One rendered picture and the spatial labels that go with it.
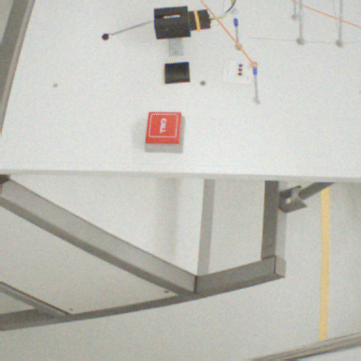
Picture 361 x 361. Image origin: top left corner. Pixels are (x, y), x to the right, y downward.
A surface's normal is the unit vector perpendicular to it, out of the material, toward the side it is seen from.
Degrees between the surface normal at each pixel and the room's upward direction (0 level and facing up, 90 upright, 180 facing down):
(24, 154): 54
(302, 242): 0
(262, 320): 0
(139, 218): 0
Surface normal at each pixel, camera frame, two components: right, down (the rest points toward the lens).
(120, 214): 0.75, -0.25
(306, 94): -0.09, -0.46
